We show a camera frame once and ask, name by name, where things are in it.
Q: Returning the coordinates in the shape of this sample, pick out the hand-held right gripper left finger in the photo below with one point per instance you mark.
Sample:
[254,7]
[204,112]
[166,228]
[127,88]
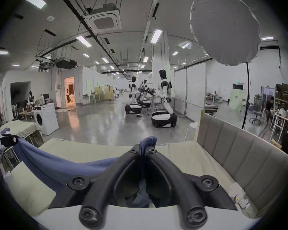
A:
[99,188]

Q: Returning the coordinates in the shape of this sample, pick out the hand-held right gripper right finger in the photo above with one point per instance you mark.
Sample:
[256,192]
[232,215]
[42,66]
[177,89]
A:
[180,188]

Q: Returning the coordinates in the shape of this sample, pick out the dark blue shirt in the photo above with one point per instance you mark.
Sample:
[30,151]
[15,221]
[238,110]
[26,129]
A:
[50,166]

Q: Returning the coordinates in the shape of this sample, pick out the bed with pale green sheet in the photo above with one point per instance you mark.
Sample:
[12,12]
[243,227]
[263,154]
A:
[19,127]

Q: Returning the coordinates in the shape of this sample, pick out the bed with beige sheet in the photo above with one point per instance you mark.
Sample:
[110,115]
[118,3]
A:
[187,157]

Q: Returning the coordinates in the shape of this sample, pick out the white washing machine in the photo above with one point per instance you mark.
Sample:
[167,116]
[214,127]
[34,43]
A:
[48,121]

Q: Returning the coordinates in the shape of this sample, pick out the white packets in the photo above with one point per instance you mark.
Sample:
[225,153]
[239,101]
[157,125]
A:
[240,195]

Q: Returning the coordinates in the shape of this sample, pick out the grey padded headboard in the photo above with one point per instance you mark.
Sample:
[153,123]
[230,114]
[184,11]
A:
[242,152]

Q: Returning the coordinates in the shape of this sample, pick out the white and black humanoid robot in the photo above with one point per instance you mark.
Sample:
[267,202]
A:
[133,104]
[163,85]

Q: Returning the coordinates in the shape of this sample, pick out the black-armed wheeled robot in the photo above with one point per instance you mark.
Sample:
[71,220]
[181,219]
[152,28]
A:
[145,97]

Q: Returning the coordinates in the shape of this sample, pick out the pale green board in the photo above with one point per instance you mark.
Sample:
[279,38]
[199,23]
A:
[237,99]

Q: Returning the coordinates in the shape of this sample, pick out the grey office chair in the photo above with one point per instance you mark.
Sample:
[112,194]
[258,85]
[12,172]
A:
[257,109]

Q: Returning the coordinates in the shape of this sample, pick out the white table with bottles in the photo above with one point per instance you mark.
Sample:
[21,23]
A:
[284,118]

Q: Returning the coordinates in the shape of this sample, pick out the shelf with cartons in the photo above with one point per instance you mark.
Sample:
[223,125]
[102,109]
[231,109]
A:
[285,93]

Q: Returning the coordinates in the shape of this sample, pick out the round softbox lamp on stand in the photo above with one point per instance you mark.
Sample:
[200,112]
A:
[225,27]

